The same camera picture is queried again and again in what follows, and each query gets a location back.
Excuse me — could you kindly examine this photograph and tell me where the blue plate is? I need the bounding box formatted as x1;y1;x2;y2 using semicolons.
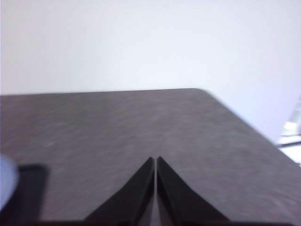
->
0;154;19;211

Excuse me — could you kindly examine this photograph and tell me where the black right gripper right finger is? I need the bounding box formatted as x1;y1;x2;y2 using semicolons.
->
157;157;230;223

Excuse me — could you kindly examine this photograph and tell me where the black tray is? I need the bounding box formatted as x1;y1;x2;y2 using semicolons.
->
0;164;49;222

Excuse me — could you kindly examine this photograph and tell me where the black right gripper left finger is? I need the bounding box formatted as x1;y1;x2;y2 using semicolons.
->
84;157;155;222

